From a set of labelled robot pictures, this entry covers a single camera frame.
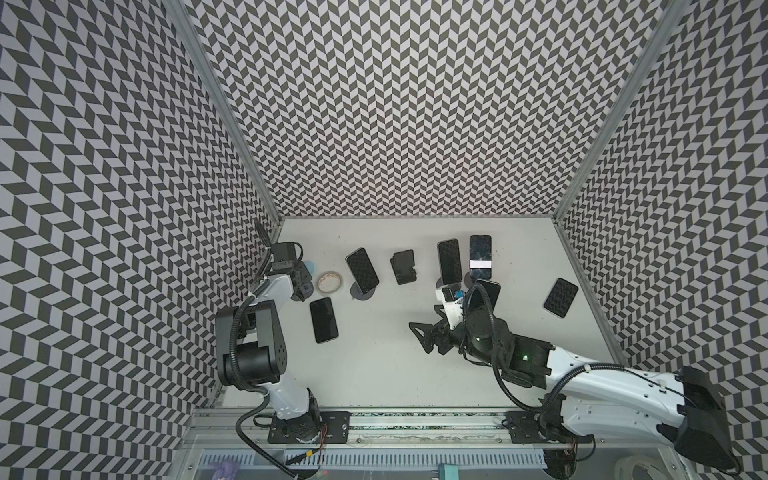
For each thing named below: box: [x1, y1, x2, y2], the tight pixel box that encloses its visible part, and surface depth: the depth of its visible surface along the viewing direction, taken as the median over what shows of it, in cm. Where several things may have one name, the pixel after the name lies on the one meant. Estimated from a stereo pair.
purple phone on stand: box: [437, 239, 463, 285], surface depth 93 cm
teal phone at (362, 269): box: [345, 247, 379, 294], surface depth 93 cm
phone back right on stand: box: [469, 235, 493, 280], surface depth 96 cm
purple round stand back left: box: [350, 281, 376, 301], surface depth 95 cm
